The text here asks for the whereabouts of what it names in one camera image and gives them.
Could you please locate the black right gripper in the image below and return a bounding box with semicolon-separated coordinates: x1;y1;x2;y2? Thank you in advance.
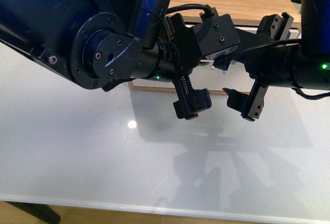
223;12;293;122

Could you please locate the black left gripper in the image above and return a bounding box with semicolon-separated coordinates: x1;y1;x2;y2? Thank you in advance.
167;13;212;120

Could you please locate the dark table leg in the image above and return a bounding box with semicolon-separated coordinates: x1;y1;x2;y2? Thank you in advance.
6;201;61;224

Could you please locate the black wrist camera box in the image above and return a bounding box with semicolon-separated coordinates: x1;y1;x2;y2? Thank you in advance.
192;14;240;60

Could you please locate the black camera cable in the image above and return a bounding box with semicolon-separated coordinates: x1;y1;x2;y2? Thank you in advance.
164;4;215;19

